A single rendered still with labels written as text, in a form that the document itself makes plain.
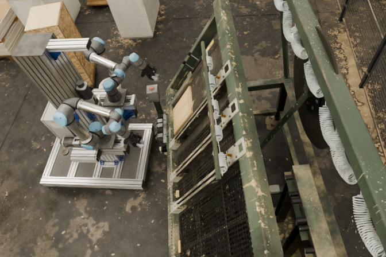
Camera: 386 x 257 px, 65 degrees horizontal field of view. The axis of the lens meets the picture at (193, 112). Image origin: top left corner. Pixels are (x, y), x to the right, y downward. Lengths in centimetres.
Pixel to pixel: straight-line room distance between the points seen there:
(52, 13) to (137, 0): 128
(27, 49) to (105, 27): 346
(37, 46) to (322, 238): 225
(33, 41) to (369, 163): 233
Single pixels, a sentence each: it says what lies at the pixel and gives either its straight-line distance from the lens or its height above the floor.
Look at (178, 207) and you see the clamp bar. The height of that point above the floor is 105.
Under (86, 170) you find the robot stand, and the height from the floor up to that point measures 21.
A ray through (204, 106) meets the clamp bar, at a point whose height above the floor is 154.
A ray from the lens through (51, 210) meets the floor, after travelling 421.
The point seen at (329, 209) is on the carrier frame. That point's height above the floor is 78.
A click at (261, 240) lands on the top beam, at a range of 157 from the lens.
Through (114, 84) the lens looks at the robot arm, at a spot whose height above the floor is 124.
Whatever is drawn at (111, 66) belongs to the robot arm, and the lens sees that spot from 275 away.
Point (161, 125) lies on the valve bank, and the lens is 327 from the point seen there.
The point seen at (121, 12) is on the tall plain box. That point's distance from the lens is 516.
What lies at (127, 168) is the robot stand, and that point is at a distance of 377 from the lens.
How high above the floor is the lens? 347
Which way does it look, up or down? 55 degrees down
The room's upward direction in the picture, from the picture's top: 11 degrees counter-clockwise
